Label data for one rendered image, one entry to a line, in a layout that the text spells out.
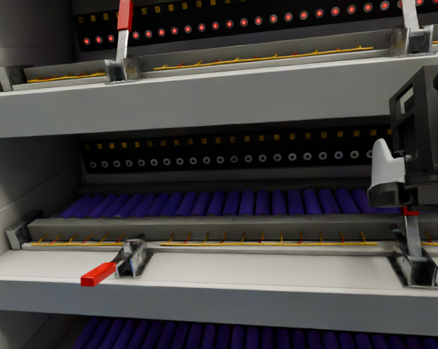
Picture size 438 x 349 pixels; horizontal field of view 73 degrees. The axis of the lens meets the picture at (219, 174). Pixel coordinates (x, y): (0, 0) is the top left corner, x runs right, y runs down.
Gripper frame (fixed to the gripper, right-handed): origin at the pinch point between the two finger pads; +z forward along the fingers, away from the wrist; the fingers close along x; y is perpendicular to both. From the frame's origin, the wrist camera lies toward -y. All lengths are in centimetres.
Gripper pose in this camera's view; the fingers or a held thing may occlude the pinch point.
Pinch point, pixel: (400, 202)
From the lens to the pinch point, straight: 33.5
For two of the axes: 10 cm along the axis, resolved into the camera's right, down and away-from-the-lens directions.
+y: -0.1, -9.9, 1.3
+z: 1.8, 1.3, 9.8
